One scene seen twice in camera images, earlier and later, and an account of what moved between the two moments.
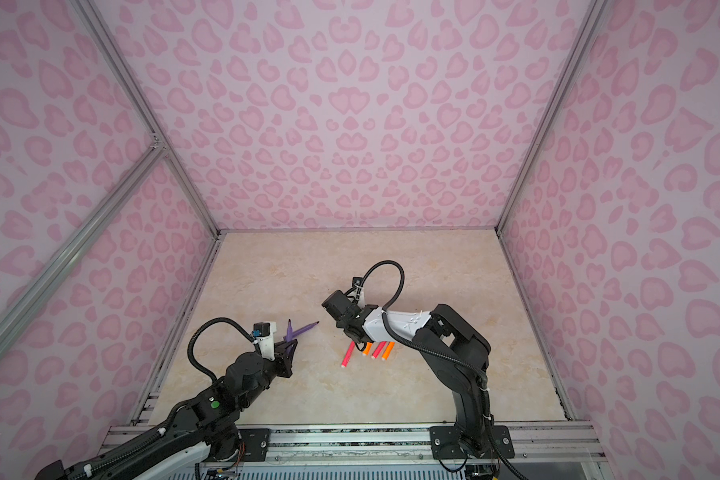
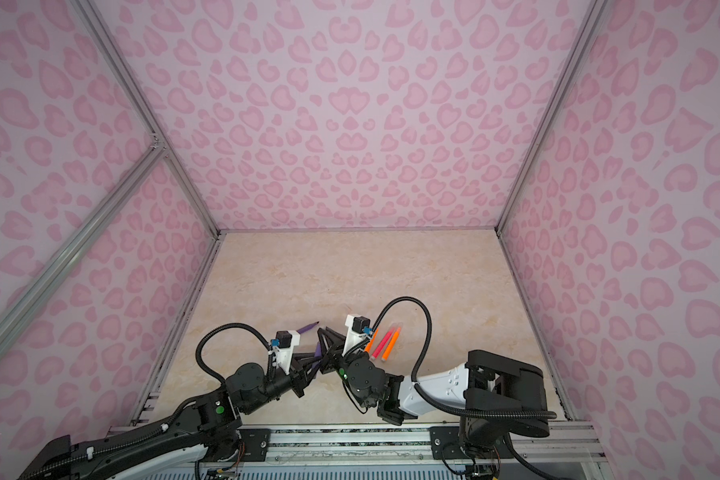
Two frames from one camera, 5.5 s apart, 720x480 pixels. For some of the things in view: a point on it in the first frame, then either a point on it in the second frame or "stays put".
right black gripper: [339, 324] to [331, 344]
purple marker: [302, 329] stays put
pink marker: [379, 348] stays put
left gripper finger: [290, 349] to [310, 373]
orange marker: [388, 350] stays put
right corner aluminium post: [592, 16] stays put
